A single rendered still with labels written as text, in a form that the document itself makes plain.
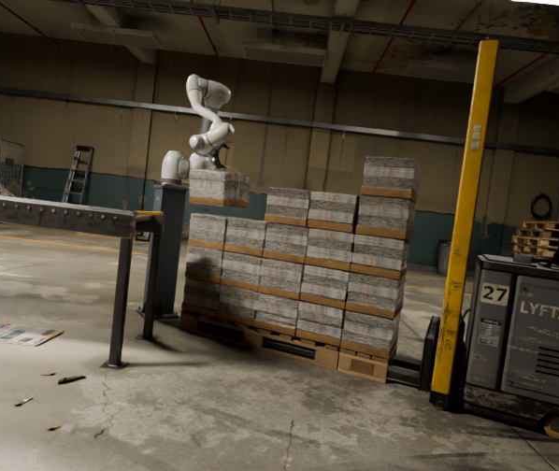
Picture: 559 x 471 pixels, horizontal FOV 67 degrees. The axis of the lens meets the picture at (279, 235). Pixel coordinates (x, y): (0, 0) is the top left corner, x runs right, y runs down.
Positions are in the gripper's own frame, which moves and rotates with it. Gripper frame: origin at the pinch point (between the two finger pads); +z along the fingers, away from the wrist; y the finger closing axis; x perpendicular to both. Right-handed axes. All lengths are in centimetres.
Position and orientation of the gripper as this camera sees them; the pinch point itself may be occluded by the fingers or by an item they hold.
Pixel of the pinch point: (225, 157)
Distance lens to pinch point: 313.6
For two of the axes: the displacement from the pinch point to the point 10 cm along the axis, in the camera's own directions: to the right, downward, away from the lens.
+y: -1.6, 9.9, -0.2
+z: 3.8, 0.8, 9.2
